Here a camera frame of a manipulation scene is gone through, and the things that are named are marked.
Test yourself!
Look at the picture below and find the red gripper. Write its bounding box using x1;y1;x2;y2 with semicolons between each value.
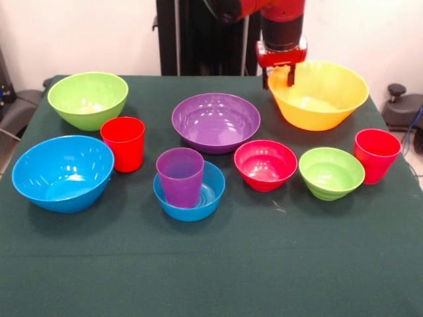
256;36;309;90

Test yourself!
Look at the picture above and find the large yellow bowl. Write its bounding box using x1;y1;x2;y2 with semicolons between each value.
267;60;370;132

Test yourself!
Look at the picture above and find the purple bowl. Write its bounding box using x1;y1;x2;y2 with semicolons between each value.
171;92;262;155

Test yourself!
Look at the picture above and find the small pink bowl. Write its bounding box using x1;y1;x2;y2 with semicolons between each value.
233;139;299;192

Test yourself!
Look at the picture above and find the small blue bowl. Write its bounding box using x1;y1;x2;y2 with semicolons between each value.
153;160;227;223

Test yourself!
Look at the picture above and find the purple cup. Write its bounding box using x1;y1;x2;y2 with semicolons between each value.
155;147;206;209

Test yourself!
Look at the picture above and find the small green bowl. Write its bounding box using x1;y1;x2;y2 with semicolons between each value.
298;147;366;201

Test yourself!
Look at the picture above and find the black knob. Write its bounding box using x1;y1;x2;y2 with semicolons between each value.
387;83;407;104

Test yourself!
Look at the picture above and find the grey stand base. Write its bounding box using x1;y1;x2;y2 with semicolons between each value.
0;88;44;139
383;94;423;133

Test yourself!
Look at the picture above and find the red cup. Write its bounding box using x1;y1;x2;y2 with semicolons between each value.
100;116;146;173
354;128;403;186

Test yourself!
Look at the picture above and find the large green bowl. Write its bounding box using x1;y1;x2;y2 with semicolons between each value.
47;71;130;132

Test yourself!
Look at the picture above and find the dark green tablecloth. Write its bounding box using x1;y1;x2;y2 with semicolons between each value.
0;75;423;317

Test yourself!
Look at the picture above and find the large blue bowl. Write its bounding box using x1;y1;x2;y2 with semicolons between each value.
11;135;115;214

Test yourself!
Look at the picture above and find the black equipment box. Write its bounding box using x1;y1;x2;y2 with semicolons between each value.
0;46;17;107

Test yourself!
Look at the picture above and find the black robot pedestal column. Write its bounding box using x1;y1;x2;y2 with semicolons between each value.
152;0;267;77

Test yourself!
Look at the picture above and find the blue cable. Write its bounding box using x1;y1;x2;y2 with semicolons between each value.
404;104;423;153

